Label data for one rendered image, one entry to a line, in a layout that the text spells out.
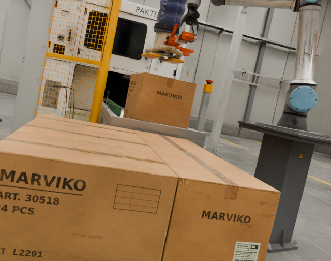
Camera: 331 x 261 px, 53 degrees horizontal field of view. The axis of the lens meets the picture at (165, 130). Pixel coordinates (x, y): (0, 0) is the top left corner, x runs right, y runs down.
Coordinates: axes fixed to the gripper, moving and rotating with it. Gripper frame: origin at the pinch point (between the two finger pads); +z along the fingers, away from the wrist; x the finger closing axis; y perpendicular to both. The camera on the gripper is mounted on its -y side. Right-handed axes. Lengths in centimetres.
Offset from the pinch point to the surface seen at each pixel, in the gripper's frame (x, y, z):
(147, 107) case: 12, 24, 51
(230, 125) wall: -461, 892, 82
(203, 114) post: -49, 75, 48
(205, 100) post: -48, 75, 35
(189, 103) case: -19, 26, 41
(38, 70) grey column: 97, 90, 39
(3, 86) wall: 295, 891, 99
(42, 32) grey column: 99, 90, 9
